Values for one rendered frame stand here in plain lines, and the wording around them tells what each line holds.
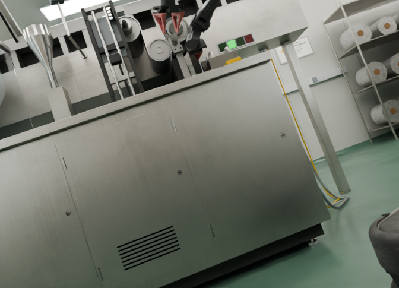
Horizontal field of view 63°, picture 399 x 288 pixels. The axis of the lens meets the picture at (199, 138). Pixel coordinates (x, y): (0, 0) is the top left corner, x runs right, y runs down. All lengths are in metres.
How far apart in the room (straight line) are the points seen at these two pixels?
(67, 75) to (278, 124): 1.34
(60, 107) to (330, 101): 3.86
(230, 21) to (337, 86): 3.03
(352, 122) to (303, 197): 3.59
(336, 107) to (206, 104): 3.67
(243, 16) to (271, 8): 0.20
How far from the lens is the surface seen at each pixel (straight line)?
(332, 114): 4.94
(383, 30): 5.07
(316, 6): 5.37
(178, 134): 1.43
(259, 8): 2.36
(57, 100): 1.90
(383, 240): 0.83
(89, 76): 2.17
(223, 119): 1.46
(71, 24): 2.32
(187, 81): 1.45
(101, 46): 1.75
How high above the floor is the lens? 0.52
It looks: 5 degrees up
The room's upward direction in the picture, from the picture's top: 20 degrees counter-clockwise
